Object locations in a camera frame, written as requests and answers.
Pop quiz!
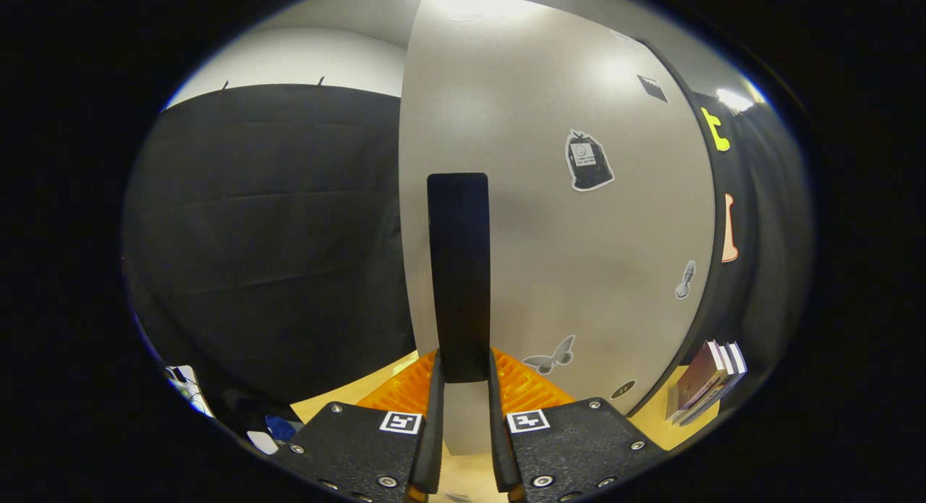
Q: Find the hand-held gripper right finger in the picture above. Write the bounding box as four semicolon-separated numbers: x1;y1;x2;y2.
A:
488;347;666;503

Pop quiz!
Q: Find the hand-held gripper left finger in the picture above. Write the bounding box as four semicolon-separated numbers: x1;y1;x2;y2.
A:
271;350;444;503

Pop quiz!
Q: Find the black door handle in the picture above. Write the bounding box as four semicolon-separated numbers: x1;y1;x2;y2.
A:
427;173;491;384

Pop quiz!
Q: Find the beige cabinet door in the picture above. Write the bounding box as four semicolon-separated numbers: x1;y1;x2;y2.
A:
399;0;717;457

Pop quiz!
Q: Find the brown book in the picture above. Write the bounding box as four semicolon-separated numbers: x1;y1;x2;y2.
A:
669;342;740;420

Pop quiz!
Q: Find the white object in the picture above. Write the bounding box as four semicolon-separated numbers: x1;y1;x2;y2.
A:
165;365;214;417

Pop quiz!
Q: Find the grey blue book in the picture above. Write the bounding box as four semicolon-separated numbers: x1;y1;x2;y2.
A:
680;342;748;426

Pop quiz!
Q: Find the dark grey cabinet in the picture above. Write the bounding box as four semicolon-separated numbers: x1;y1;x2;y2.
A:
637;40;760;417

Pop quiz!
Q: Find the black backdrop cloth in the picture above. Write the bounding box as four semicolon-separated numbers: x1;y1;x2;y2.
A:
123;83;815;424

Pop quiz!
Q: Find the small ceiling light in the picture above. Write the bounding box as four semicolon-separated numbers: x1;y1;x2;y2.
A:
716;88;755;113

